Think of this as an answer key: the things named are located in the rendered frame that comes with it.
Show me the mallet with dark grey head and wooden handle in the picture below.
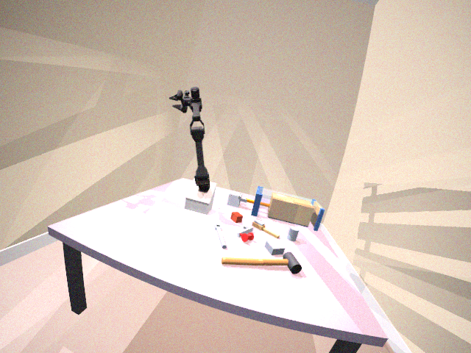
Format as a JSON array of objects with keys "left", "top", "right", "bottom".
[{"left": 222, "top": 252, "right": 302, "bottom": 274}]

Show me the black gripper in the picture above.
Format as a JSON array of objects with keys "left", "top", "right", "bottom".
[{"left": 169, "top": 90, "right": 192, "bottom": 113}]

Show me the grey cylinder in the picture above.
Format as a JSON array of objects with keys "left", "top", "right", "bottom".
[{"left": 287, "top": 227, "right": 299, "bottom": 242}]

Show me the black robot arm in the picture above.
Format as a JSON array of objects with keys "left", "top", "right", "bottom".
[{"left": 189, "top": 87, "right": 210, "bottom": 193}]

